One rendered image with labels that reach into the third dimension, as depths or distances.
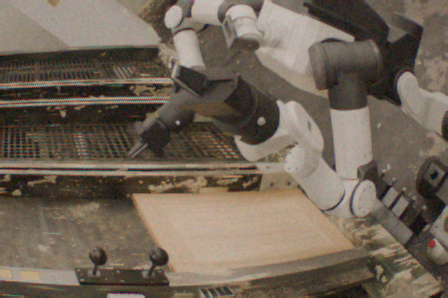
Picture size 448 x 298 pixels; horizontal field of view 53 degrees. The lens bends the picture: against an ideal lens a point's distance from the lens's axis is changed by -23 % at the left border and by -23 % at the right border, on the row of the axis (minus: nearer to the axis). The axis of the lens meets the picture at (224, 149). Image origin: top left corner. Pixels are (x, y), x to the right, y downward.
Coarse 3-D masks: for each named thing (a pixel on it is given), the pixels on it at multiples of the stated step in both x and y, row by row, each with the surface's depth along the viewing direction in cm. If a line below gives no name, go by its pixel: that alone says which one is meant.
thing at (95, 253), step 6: (96, 246) 89; (90, 252) 88; (96, 252) 88; (102, 252) 89; (90, 258) 88; (96, 258) 88; (102, 258) 88; (96, 264) 89; (102, 264) 89; (90, 270) 97; (96, 270) 94; (90, 276) 96; (96, 276) 97
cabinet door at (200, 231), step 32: (224, 192) 150; (256, 192) 154; (288, 192) 157; (160, 224) 129; (192, 224) 132; (224, 224) 135; (256, 224) 138; (288, 224) 140; (320, 224) 141; (192, 256) 119; (224, 256) 121; (256, 256) 123; (288, 256) 125
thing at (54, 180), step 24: (0, 168) 124; (24, 168) 127; (48, 168) 131; (72, 168) 134; (96, 168) 137; (120, 168) 140; (144, 168) 143; (168, 168) 146; (192, 168) 148; (216, 168) 151; (240, 168) 154; (264, 168) 156; (0, 192) 123; (24, 192) 126; (48, 192) 129; (72, 192) 132; (96, 192) 136; (120, 192) 138; (144, 192) 141; (168, 192) 144; (192, 192) 147
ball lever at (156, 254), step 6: (150, 252) 94; (156, 252) 93; (162, 252) 94; (150, 258) 93; (156, 258) 93; (162, 258) 93; (168, 258) 94; (156, 264) 93; (162, 264) 94; (150, 270) 99; (144, 276) 101; (150, 276) 102
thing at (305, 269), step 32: (320, 256) 122; (352, 256) 123; (0, 288) 87; (32, 288) 90; (64, 288) 93; (96, 288) 96; (128, 288) 99; (160, 288) 102; (192, 288) 105; (256, 288) 112
